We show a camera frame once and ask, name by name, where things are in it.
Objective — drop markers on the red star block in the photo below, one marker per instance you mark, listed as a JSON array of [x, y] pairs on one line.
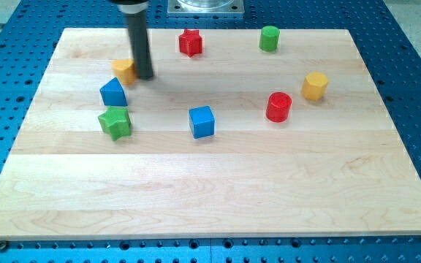
[[190, 42]]

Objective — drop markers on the green star block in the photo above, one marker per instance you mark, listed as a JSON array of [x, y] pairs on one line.
[[115, 121]]

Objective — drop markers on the blue cube block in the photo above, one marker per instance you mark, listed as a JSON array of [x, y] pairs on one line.
[[201, 122]]

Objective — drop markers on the red cylinder block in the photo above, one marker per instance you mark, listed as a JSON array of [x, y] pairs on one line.
[[279, 104]]

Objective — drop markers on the blue triangle block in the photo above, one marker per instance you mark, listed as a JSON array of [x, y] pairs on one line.
[[112, 94]]

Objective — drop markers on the yellow heart block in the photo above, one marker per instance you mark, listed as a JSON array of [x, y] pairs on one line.
[[124, 70]]

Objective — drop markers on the green cylinder block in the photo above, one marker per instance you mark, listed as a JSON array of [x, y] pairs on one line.
[[268, 40]]

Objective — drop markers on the yellow hexagon block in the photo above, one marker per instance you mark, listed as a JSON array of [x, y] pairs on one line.
[[314, 86]]

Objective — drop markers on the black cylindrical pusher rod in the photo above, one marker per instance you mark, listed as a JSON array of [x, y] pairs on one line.
[[138, 37]]

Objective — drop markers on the wooden board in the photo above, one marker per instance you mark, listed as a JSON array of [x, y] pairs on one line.
[[335, 167]]

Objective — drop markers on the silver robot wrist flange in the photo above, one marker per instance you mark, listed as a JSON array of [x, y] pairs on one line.
[[131, 6]]

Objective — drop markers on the blue perforated table plate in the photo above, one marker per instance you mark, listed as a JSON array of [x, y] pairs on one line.
[[30, 34]]

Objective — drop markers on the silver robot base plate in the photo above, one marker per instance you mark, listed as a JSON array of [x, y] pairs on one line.
[[205, 7]]

